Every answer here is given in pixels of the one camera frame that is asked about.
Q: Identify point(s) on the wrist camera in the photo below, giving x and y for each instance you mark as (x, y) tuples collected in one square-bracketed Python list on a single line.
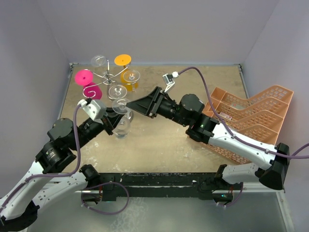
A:
[(95, 109), (169, 80)]

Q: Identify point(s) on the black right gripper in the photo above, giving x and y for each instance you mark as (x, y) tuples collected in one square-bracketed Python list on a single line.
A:
[(149, 105)]

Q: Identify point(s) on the pink plastic wine glass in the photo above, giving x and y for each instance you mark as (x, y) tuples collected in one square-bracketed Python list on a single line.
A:
[(91, 90)]

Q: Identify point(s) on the yellow plastic wine glass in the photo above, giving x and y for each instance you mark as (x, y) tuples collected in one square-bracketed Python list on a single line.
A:
[(124, 60)]

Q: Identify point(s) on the clear wine glass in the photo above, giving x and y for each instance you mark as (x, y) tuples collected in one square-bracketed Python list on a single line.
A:
[(100, 65), (123, 126)]

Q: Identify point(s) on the black base frame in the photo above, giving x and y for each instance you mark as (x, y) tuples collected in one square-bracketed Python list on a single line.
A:
[(204, 186)]

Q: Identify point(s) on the chrome wine glass rack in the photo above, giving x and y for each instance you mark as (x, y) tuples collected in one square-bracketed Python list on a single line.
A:
[(110, 80)]

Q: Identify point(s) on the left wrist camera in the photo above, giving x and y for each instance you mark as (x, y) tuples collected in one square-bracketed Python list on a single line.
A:
[(95, 109)]

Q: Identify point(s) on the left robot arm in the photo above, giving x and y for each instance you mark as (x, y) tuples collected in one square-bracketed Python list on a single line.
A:
[(56, 171)]

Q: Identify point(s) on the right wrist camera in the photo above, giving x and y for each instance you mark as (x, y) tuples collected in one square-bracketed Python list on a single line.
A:
[(169, 80)]

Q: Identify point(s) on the orange plastic basket rack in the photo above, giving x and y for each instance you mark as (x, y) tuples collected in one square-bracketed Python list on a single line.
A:
[(259, 117)]

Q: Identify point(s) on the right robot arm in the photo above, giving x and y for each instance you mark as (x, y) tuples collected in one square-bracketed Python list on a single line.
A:
[(268, 163)]

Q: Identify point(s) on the clear champagne flute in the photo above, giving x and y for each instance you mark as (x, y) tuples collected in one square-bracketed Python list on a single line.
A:
[(117, 91), (131, 77)]

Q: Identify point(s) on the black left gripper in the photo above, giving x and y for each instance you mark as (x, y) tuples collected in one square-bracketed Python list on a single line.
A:
[(110, 119)]

